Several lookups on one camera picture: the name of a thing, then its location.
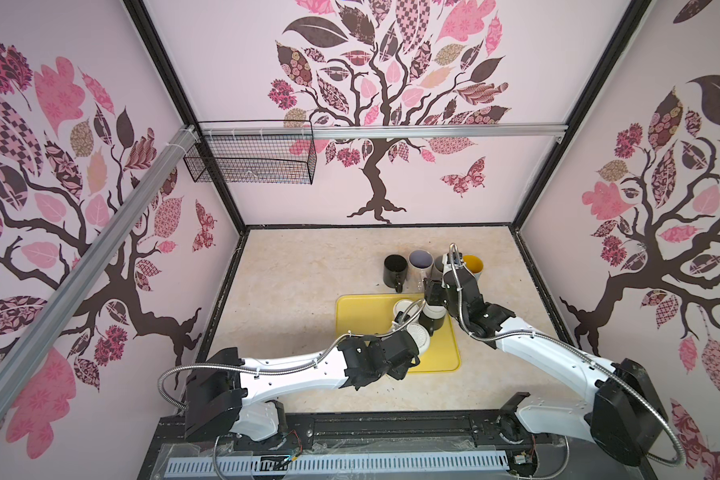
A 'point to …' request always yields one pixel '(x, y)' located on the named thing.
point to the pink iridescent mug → (421, 264)
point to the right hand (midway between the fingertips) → (431, 277)
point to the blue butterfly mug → (474, 265)
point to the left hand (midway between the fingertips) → (397, 356)
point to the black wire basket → (255, 159)
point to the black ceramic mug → (395, 271)
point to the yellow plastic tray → (362, 314)
